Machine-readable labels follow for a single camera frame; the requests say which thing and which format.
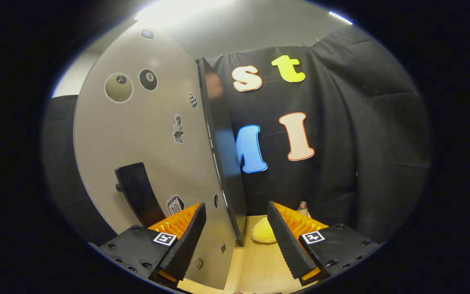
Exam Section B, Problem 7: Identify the narrow ceiling light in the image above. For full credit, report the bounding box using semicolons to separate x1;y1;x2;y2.
328;11;354;25

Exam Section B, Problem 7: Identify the black backdrop cloth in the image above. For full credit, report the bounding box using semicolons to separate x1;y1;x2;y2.
41;24;432;246

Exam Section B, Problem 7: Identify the yellow plush item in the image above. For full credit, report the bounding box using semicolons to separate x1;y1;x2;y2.
251;217;279;245

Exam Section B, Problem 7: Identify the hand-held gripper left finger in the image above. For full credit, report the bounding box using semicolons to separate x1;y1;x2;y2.
98;202;207;286

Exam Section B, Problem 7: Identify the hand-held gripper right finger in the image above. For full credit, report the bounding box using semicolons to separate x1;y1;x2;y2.
267;201;382;287

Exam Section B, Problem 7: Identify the dark grey shoe cabinet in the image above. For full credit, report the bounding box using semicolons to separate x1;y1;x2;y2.
197;57;248;247

